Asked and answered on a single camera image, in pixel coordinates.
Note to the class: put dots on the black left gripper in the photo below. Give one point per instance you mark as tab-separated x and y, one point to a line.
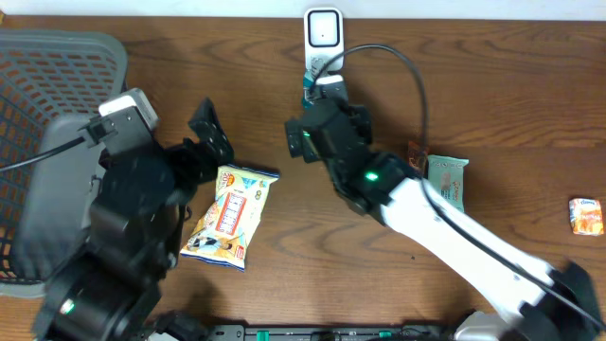
196	166

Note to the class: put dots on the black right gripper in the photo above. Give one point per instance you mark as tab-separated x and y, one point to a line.
359	109

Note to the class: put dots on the teal mouthwash bottle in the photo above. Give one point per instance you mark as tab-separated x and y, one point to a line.
309	97

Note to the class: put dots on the red brown snack packet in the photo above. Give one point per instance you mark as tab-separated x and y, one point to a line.
417	156

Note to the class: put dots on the yellow snack bag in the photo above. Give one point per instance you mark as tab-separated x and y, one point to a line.
222	236

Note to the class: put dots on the pale green wipes pack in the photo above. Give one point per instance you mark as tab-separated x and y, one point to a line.
446	175

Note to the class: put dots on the small orange juice carton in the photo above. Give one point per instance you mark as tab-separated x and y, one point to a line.
586	217

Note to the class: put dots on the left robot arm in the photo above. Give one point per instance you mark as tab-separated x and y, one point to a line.
107	214

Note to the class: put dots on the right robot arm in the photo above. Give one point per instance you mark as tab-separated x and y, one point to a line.
532	300

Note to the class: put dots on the white barcode scanner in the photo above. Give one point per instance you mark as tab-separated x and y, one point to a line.
323	37

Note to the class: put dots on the grey plastic shopping basket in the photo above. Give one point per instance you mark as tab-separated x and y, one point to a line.
52	83

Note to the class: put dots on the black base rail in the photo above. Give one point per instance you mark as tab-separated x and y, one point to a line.
407	332

